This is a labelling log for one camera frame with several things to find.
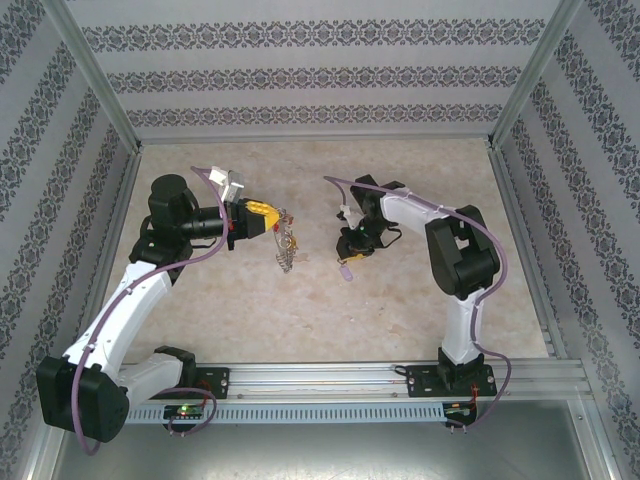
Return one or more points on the pale lavender key tag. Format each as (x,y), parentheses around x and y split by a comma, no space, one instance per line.
(346,273)

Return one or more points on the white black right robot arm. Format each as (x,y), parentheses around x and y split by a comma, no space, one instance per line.
(460,250)

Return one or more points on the aluminium side frame rail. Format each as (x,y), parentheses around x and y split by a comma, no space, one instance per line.
(530,250)
(120,225)

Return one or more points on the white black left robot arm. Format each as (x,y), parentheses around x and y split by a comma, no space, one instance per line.
(120,310)

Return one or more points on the grey metal panel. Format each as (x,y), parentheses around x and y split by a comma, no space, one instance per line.
(320,455)

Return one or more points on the aluminium rear frame rail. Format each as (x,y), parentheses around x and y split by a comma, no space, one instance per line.
(315,137)

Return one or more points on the aluminium frame post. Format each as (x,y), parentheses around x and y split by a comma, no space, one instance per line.
(535,75)
(92,75)

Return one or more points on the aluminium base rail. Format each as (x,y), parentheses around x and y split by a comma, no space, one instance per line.
(320,377)

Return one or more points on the small circuit board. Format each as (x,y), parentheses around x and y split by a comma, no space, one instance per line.
(457,409)
(185,411)

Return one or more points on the steel key holder with rings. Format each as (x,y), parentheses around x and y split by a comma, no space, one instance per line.
(286,250)

